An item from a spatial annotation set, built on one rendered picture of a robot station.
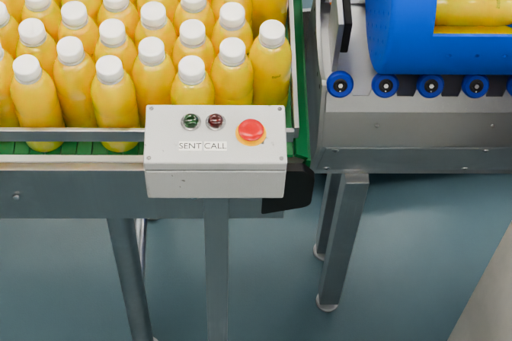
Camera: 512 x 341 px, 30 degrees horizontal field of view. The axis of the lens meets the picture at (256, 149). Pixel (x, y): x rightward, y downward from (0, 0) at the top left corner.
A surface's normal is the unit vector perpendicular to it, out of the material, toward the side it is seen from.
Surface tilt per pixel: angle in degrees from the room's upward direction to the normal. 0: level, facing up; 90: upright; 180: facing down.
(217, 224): 90
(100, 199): 90
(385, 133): 71
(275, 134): 0
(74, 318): 0
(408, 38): 76
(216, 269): 90
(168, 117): 0
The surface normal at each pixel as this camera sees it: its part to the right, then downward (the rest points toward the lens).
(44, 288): 0.03, -0.54
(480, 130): 0.03, 0.62
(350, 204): 0.02, 0.84
